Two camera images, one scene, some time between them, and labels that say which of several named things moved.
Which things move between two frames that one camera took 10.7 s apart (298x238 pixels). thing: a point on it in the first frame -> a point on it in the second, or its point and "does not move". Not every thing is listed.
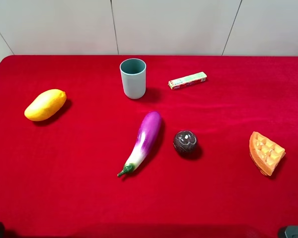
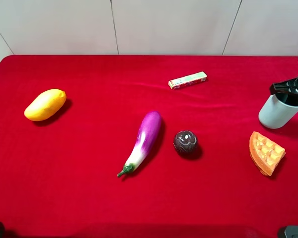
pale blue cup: [133, 73] -> [275, 114]
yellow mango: [45, 105] does not move
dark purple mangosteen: [185, 140] does not move
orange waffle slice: [265, 154] does not move
